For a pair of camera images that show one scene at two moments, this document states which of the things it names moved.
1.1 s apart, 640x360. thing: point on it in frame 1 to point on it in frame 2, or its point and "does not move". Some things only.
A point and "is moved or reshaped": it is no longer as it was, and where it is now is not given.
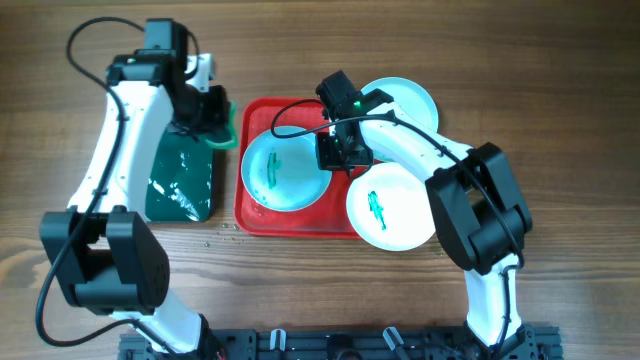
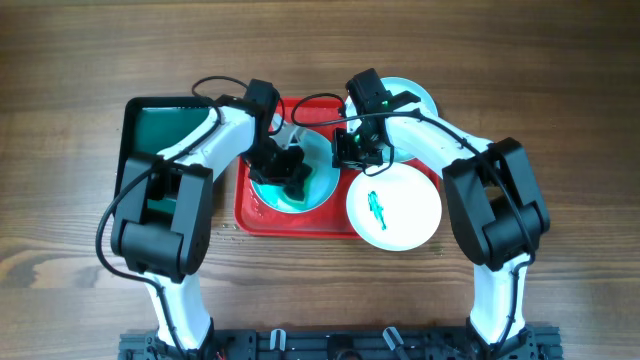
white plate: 389,206 does not move
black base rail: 533,343 does not move
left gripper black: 216,118 to 295,158
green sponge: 232,126 is moved or reshaped
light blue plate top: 411,97 does not move
